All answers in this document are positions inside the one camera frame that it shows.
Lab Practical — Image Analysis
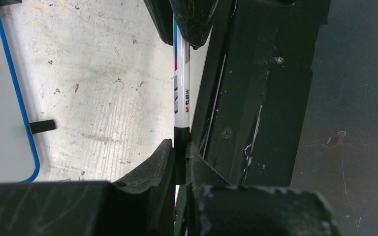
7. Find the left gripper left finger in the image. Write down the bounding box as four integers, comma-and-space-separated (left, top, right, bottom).
0, 139, 175, 236

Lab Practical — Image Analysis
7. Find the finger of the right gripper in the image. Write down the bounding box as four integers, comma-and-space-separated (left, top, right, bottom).
170, 0, 219, 50
144, 0, 173, 46

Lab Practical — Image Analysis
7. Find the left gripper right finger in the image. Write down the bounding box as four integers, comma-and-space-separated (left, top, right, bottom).
186, 142, 340, 236

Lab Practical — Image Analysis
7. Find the white marker pen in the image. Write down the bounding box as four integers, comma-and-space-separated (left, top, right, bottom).
173, 18, 191, 216

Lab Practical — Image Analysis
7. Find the blue framed whiteboard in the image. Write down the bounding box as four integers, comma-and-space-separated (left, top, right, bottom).
0, 17, 40, 183

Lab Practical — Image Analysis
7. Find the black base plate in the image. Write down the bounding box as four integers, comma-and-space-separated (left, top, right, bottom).
191, 0, 331, 186

